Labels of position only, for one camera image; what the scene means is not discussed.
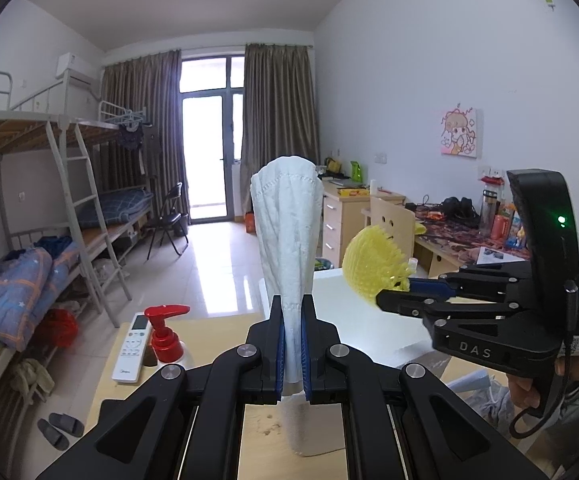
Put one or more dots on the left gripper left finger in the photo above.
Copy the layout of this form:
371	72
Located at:
184	424

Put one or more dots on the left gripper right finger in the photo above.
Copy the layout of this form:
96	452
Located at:
401	423

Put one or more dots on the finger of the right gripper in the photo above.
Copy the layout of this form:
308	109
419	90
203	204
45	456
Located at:
464	307
498	283

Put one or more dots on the yellow foam fruit net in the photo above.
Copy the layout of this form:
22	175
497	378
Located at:
373	262

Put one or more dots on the white face mask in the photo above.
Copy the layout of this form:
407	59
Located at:
287	202

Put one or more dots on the blue surgical mask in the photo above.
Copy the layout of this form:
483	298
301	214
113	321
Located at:
487	397

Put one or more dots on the person right hand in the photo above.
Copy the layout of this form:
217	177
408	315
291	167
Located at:
525	395

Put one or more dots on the printed paper sheet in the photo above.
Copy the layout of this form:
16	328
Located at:
499	255

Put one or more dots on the white foam box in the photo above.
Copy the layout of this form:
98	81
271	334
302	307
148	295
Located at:
387	338

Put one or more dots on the wooden side desk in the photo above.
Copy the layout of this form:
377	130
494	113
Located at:
447	245

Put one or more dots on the tall clear water bottle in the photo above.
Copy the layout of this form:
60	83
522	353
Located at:
488	210

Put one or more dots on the white remote control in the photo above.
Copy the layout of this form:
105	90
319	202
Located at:
129	361

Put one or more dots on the black headphones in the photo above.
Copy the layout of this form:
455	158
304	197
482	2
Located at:
459	210

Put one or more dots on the black slippers pair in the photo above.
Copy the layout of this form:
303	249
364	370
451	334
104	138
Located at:
57	428

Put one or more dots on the white lotion pump bottle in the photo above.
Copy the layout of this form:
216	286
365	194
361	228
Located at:
165	342

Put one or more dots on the wooden smiley chair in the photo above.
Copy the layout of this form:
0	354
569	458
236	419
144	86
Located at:
397	221

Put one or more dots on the wooden drawer desk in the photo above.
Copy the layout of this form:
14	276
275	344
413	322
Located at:
343	218

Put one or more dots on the blue plaid quilt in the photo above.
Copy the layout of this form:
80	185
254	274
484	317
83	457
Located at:
30	282

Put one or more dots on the black folding chair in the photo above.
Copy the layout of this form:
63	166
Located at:
167	221

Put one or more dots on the brown right curtain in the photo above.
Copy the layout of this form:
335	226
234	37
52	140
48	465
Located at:
279	117

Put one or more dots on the brown curtain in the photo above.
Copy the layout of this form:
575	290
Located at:
279	117
151	153

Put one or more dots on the metal bunk bed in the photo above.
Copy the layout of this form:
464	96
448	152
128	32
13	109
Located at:
42	122

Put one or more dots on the brown left curtain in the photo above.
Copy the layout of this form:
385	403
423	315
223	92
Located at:
151	153

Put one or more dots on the white air conditioner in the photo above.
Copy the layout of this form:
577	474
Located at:
78	68

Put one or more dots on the anime wall picture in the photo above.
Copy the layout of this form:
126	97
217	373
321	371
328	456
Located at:
460	135

